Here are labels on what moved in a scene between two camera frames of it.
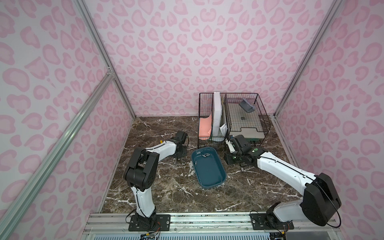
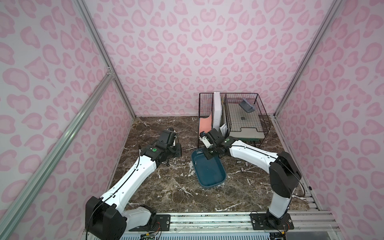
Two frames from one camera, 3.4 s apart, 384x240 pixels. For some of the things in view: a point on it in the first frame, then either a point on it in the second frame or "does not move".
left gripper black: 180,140 -> 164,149
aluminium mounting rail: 106,223 does not move
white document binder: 217,112 does not move
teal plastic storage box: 209,169 does not move
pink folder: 205,127 does not move
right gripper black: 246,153 -> 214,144
